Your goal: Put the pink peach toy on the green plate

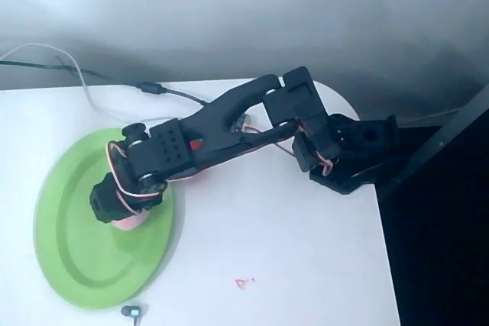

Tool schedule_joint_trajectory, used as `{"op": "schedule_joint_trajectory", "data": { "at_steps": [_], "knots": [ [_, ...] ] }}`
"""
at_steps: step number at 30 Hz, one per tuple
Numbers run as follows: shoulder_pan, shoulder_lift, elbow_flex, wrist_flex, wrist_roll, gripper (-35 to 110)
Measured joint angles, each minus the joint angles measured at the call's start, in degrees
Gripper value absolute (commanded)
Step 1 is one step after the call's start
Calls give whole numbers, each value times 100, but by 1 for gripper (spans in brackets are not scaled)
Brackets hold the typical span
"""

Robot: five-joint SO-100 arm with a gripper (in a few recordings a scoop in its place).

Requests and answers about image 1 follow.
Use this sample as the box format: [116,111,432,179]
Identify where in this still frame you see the pink peach toy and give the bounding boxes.
[111,209,149,232]

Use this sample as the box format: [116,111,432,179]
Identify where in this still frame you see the green oval plate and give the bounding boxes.
[34,127,177,310]

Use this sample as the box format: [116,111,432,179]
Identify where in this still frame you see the red strawberry toy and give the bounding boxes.
[189,139,210,182]

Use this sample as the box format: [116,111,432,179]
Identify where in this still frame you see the small grey clip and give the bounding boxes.
[120,304,150,319]

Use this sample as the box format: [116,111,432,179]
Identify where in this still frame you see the green controller circuit board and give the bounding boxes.
[229,113,256,133]

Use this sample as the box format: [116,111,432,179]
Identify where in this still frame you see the dark grey metal bar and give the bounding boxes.
[376,84,489,199]

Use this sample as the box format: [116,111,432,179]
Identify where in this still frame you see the red white wrist servo wire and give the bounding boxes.
[104,141,170,215]

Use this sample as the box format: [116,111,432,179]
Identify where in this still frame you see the black and white cables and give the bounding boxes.
[0,43,177,123]

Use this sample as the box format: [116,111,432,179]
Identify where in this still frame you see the black power cable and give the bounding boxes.
[0,59,210,106]

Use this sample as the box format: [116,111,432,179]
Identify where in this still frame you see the red white base servo wire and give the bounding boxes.
[274,122,335,176]

